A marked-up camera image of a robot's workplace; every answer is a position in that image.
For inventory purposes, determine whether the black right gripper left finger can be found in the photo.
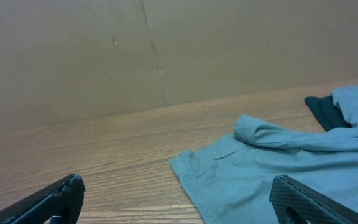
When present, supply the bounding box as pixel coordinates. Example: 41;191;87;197
0;174;85;224

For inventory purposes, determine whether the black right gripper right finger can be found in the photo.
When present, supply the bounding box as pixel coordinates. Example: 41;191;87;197
269;175;358;224

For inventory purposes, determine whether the grey shirt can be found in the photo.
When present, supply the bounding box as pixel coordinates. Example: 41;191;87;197
170;86;358;223

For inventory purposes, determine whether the black garment under shirt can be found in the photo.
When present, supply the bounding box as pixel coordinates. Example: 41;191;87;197
304;96;351;131

